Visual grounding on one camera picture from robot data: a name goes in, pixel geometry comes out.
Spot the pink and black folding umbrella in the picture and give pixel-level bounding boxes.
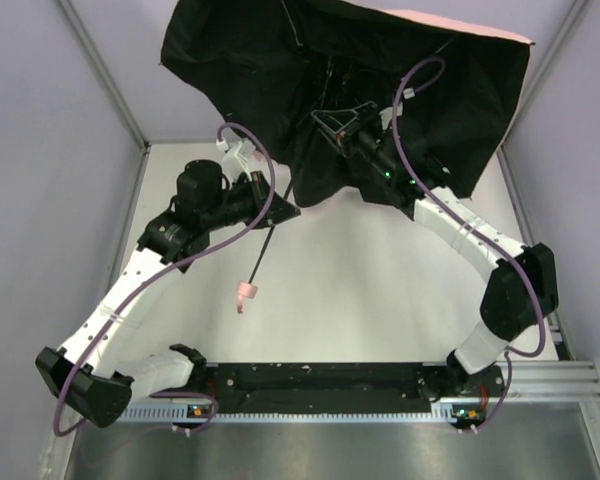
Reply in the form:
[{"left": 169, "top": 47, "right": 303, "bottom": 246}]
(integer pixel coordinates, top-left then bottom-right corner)
[{"left": 157, "top": 0, "right": 536, "bottom": 317}]

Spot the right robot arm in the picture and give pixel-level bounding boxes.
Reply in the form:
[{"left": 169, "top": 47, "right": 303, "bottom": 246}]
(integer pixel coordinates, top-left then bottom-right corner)
[{"left": 311, "top": 101, "right": 558, "bottom": 390}]

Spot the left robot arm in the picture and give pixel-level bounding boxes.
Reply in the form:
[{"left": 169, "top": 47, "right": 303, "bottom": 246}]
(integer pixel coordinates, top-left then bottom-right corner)
[{"left": 35, "top": 160, "right": 300, "bottom": 428}]

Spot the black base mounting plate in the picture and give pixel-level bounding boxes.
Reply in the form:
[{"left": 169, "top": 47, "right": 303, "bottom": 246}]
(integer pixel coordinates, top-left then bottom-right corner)
[{"left": 172, "top": 363, "right": 504, "bottom": 413}]

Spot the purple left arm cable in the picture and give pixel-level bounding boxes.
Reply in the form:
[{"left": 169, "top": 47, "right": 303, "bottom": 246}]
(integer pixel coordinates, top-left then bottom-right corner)
[{"left": 52, "top": 122, "right": 277, "bottom": 437}]

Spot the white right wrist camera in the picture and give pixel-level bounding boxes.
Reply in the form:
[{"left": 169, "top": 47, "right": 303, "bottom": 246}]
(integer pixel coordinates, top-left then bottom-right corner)
[{"left": 379, "top": 88, "right": 416, "bottom": 131}]

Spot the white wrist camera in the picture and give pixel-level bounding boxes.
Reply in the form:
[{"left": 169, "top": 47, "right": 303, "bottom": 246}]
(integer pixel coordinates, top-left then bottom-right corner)
[
  {"left": 216, "top": 139, "right": 261, "bottom": 177},
  {"left": 379, "top": 88, "right": 416, "bottom": 131}
]

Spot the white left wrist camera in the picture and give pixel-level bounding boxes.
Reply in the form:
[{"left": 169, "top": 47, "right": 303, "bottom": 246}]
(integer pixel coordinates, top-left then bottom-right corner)
[{"left": 216, "top": 139, "right": 261, "bottom": 177}]

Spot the aluminium frame post left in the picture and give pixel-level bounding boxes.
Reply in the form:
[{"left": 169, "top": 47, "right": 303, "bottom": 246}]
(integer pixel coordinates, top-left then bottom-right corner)
[{"left": 54, "top": 0, "right": 149, "bottom": 152}]

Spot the aluminium frame post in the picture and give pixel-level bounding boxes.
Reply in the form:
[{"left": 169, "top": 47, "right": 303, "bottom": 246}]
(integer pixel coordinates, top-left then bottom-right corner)
[
  {"left": 54, "top": 0, "right": 149, "bottom": 152},
  {"left": 497, "top": 0, "right": 594, "bottom": 151}
]

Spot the aluminium frame post right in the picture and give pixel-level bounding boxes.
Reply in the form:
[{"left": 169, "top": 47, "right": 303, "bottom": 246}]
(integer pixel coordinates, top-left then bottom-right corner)
[{"left": 497, "top": 0, "right": 594, "bottom": 151}]

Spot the grey slotted cable duct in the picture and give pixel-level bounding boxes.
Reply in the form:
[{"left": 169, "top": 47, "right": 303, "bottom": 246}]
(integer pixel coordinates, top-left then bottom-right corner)
[{"left": 117, "top": 399, "right": 485, "bottom": 425}]

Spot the aluminium frame rail front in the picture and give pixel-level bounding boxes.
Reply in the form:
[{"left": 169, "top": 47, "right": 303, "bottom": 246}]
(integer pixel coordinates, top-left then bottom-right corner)
[{"left": 507, "top": 361, "right": 600, "bottom": 403}]

